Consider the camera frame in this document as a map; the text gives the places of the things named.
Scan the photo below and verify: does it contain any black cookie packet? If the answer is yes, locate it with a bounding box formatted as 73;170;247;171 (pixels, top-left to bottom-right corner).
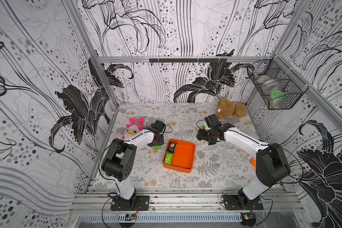
166;142;177;154

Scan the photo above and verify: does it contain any orange storage box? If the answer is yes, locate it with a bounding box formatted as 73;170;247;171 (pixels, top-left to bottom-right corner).
162;139;196;173

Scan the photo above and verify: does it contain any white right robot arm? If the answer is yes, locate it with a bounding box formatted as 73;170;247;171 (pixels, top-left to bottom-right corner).
197;114;291;200

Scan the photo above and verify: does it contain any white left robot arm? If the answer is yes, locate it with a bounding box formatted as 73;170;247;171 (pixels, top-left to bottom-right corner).
99;118;166;200

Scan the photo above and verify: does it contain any pink white plush toy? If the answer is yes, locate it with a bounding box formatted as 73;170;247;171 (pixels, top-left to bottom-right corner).
122;117;144;140

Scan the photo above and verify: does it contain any brown teddy bear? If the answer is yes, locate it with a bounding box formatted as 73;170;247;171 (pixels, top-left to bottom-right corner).
215;97;247;119

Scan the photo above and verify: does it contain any green cookie packet bottom-left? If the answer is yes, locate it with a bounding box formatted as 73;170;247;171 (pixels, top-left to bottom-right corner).
163;153;174;165

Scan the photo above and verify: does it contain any floral table mat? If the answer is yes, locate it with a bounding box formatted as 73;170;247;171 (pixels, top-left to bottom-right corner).
110;103;256;190

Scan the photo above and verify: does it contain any striped orange toy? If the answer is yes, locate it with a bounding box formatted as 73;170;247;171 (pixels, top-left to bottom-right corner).
247;155;257;167

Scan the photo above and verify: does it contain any green lid cup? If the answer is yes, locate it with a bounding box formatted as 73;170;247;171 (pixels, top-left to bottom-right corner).
269;90;285;109

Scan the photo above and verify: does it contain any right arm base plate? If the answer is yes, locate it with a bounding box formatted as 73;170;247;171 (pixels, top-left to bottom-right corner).
221;194;264;211

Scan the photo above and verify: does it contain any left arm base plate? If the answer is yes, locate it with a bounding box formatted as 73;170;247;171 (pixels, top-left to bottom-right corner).
111;195;150;212

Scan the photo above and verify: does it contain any black wire basket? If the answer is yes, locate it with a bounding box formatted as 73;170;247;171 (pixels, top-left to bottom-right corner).
249;59;308;110

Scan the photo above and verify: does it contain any white cable duct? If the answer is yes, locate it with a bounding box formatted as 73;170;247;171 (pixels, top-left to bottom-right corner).
78;212;242;223

